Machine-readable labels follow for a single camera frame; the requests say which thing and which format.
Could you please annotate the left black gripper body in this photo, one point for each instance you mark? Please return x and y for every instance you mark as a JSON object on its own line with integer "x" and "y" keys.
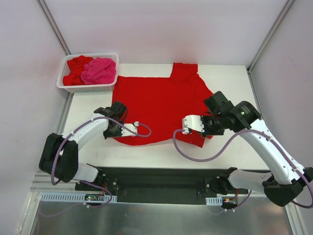
{"x": 113, "y": 130}

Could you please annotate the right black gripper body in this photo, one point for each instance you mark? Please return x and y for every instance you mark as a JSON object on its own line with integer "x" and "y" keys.
{"x": 208, "y": 128}

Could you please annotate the white plastic basket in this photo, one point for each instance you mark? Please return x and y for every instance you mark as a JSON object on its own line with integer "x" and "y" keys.
{"x": 65, "y": 71}

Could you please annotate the red t shirt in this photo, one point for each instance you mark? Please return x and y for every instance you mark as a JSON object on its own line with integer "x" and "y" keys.
{"x": 76, "y": 66}
{"x": 161, "y": 102}

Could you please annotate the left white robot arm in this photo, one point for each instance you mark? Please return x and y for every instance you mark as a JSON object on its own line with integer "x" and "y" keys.
{"x": 60, "y": 156}

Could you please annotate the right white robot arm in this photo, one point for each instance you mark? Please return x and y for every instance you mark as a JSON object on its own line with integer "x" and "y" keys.
{"x": 286, "y": 179}

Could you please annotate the pink t shirt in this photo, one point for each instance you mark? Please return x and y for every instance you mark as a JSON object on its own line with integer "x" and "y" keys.
{"x": 99, "y": 71}

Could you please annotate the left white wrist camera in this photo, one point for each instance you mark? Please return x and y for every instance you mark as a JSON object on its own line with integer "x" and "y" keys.
{"x": 129, "y": 129}

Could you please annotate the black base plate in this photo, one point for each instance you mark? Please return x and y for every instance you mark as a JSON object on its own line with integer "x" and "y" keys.
{"x": 160, "y": 185}

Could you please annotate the right white cable duct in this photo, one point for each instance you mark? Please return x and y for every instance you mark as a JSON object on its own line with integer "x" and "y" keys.
{"x": 214, "y": 201}

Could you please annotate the white cable duct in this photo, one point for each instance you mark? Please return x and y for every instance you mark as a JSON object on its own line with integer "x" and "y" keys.
{"x": 76, "y": 197}
{"x": 214, "y": 201}

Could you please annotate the left white cable duct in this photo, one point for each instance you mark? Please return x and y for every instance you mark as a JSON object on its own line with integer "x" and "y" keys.
{"x": 76, "y": 197}

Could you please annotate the right aluminium frame post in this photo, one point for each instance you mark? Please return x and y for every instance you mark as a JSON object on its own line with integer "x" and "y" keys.
{"x": 273, "y": 29}

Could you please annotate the aluminium frame post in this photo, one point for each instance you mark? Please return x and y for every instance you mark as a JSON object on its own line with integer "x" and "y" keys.
{"x": 273, "y": 29}
{"x": 53, "y": 25}

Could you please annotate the left aluminium frame post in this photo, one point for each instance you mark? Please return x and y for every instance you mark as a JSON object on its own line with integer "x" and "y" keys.
{"x": 53, "y": 25}

